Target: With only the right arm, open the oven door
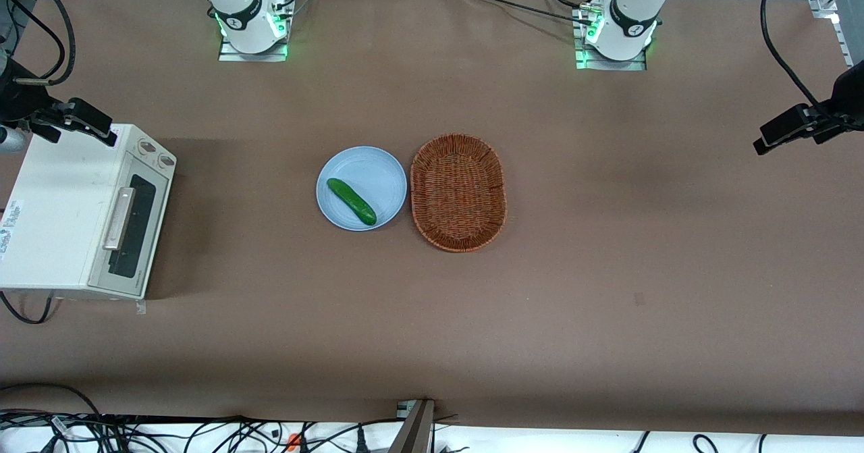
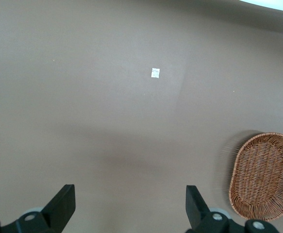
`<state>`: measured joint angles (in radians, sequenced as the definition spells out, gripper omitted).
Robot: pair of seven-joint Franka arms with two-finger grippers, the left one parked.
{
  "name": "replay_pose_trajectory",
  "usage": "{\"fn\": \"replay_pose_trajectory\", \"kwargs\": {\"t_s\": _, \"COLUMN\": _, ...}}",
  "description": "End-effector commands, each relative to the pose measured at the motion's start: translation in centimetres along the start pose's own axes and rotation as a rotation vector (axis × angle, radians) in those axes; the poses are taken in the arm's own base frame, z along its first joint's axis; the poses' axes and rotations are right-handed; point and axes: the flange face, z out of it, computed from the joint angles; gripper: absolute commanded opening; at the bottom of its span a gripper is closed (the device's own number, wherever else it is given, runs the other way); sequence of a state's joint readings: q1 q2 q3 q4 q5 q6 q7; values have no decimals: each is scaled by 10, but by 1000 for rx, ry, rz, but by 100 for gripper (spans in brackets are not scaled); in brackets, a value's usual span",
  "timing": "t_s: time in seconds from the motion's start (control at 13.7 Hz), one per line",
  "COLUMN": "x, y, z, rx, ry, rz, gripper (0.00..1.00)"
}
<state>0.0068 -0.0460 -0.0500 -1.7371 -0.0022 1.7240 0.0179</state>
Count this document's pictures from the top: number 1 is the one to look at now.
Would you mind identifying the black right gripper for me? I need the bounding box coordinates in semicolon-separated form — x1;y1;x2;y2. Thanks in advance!
0;56;117;147

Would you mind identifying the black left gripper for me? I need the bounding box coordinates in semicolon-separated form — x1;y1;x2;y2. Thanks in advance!
753;60;864;156

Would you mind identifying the white toaster oven body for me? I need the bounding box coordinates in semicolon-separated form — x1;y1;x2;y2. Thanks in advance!
0;124;178;300

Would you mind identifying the white printed oven label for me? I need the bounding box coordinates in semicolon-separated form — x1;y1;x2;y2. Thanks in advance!
0;199;25;255

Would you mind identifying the green cucumber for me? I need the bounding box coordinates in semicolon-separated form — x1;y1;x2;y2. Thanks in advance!
327;178;378;226

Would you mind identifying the light blue round plate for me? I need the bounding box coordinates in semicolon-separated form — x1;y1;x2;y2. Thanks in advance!
316;146;408;232

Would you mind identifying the brown oval wicker basket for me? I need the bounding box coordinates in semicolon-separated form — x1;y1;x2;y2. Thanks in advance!
410;134;507;253

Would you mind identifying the black hanging cable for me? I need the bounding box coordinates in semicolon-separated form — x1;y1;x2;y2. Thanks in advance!
760;0;826;113

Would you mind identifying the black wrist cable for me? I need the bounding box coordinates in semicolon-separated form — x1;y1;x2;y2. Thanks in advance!
37;0;77;89

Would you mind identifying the aluminium frame profile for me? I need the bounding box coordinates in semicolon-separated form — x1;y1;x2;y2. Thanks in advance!
809;0;864;69

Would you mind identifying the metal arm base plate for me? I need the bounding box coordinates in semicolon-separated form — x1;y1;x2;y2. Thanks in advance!
217;6;293;63
574;2;648;72

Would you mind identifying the black oven power cable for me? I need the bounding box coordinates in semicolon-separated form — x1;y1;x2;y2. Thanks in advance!
0;291;56;325

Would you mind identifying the black floor cable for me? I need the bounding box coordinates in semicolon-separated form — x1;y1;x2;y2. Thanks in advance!
0;382;102;416

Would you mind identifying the long black table cable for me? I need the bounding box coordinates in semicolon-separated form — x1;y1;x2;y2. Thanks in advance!
459;0;596;26

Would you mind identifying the dark metal camera stand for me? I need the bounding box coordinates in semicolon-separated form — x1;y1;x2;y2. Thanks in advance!
389;399;437;453

